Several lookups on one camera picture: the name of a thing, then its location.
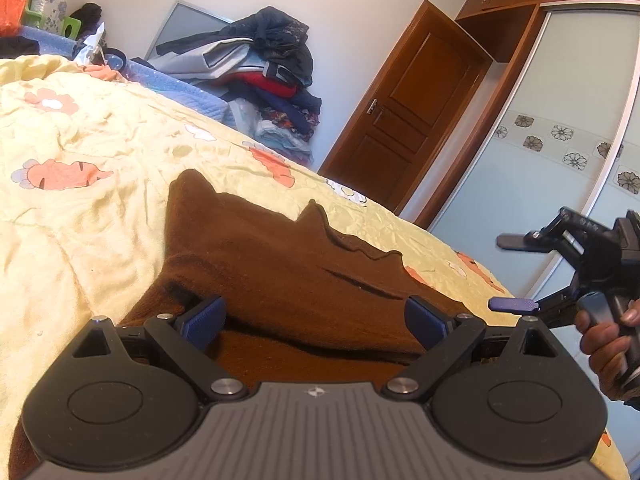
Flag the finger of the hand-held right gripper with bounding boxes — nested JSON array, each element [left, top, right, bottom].
[[496, 207, 585, 257], [488, 280, 583, 330]]

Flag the brown knit garment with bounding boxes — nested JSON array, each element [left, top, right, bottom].
[[7, 168, 488, 480]]

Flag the person's right hand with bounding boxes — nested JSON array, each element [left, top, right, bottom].
[[574, 299, 640, 403]]

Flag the wooden door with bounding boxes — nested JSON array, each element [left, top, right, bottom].
[[318, 0, 495, 216]]

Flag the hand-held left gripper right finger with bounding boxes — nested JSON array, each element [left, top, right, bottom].
[[385, 295, 558, 401]]

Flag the dark bundled clothes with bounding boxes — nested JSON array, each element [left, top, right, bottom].
[[69, 3, 104, 37]]

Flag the sliding door wardrobe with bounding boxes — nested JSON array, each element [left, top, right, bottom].
[[415, 0, 640, 306]]

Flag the white crumpled plastic bag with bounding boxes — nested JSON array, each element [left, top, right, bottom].
[[74, 21, 110, 67]]

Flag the blue quilted bedspread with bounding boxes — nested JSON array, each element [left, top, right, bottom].
[[0, 24, 251, 136]]

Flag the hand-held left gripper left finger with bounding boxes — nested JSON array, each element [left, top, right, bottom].
[[72, 295, 249, 401]]

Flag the green plastic stool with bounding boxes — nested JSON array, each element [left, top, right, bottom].
[[25, 0, 84, 40]]

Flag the pile of clothes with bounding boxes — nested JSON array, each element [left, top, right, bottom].
[[147, 6, 323, 167]]

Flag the black cloth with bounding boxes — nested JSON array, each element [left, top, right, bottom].
[[0, 35, 42, 60]]

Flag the yellow floral blanket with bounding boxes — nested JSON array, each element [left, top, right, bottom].
[[0, 54, 632, 480]]

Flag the grey framed panel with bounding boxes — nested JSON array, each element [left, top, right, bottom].
[[145, 0, 236, 61]]

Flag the orange plastic bag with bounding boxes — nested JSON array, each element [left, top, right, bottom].
[[0, 0, 29, 37]]

